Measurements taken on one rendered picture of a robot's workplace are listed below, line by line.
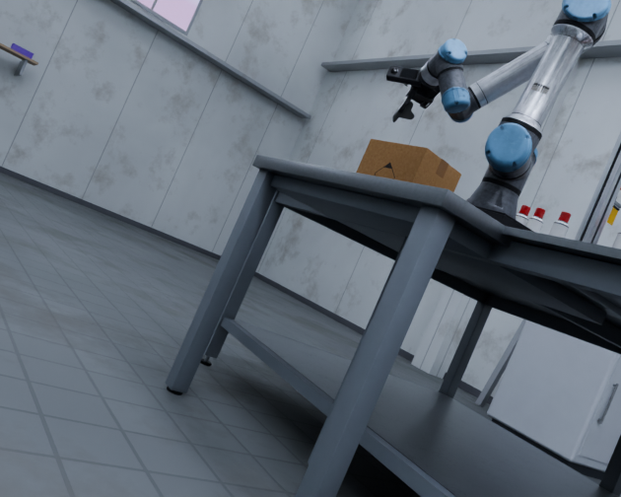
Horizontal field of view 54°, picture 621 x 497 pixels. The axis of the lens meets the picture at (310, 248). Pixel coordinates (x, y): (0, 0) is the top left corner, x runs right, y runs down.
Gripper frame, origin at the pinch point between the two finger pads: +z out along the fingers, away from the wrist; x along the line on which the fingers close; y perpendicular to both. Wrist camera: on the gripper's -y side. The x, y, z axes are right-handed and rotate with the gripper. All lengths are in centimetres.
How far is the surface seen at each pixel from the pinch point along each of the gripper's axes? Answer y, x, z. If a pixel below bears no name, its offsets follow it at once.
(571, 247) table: 29, -59, -67
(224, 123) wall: -81, 364, 793
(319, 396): 11, -97, 11
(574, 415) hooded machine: 234, -23, 190
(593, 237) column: 65, -28, -24
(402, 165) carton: 15.6, -6.3, 23.9
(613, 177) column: 62, -11, -31
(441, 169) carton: 29.4, -2.0, 21.6
